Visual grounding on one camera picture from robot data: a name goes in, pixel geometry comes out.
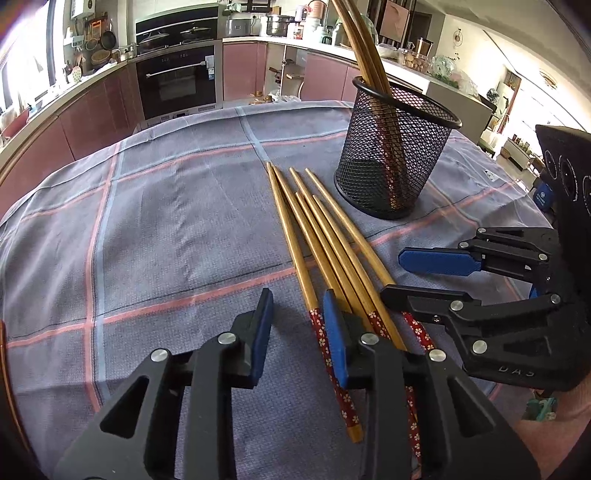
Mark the person's right hand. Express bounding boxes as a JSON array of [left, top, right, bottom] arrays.
[[552, 387, 590, 421]]

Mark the bamboo chopstick red end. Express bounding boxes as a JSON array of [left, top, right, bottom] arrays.
[[312, 195, 424, 462], [266, 162, 363, 443], [335, 0, 401, 207], [344, 0, 409, 204], [304, 168, 436, 351], [270, 165, 352, 313], [290, 167, 408, 351], [295, 192, 374, 332]]

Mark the black range hood stove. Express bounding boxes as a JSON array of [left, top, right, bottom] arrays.
[[135, 3, 221, 49]]

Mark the black camera module right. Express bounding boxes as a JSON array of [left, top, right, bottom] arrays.
[[535, 125, 591, 294]]

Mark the pink sleeve right forearm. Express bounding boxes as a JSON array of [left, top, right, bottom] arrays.
[[514, 408, 590, 479]]

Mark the grey plaid tablecloth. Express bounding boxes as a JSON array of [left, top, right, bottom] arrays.
[[0, 100, 553, 480]]

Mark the smartphone with orange edge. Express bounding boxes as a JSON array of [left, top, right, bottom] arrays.
[[1, 321, 30, 452]]

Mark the black mesh utensil holder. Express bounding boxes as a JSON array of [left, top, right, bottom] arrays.
[[334, 76, 462, 220]]

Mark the steel stock pot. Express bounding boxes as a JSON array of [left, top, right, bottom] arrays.
[[266, 14, 294, 37]]

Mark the black built-in oven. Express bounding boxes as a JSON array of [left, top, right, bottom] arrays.
[[136, 44, 217, 120]]

